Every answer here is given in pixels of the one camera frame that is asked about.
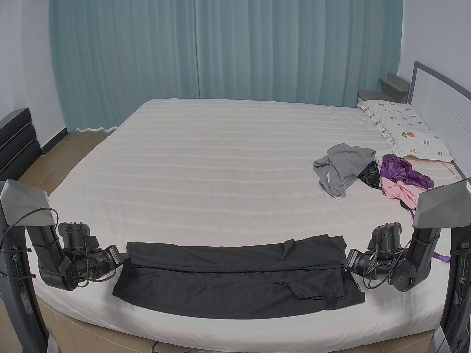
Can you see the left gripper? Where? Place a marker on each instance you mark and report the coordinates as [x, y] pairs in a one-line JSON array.
[[108, 261]]

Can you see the black chest of drawers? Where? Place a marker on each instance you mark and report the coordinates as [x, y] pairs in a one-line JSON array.
[[16, 142]]

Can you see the black shiny garment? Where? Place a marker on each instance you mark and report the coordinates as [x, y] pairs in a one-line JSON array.
[[370, 175]]

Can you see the blue-green curtain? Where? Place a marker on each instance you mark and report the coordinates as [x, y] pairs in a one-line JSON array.
[[294, 31], [128, 50]]

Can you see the grey bedside table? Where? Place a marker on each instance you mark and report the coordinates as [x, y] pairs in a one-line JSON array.
[[395, 85]]

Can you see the white printed pillow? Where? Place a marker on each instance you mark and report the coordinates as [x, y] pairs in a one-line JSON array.
[[404, 129]]

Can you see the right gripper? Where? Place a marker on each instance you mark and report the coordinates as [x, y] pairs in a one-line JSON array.
[[360, 265]]

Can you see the bed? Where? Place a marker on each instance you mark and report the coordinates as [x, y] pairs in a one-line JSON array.
[[220, 142]]

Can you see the grey garment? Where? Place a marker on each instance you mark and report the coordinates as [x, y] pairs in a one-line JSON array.
[[342, 160]]

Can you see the pink garment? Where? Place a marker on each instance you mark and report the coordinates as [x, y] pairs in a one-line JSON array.
[[397, 191]]

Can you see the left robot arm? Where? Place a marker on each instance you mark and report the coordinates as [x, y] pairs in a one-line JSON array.
[[24, 204]]

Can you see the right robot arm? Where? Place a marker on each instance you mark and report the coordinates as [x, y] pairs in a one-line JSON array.
[[445, 204]]

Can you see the purple garment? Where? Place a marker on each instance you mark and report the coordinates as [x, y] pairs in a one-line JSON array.
[[397, 167]]

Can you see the black T-shirt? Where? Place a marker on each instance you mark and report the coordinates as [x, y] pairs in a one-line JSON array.
[[228, 281]]

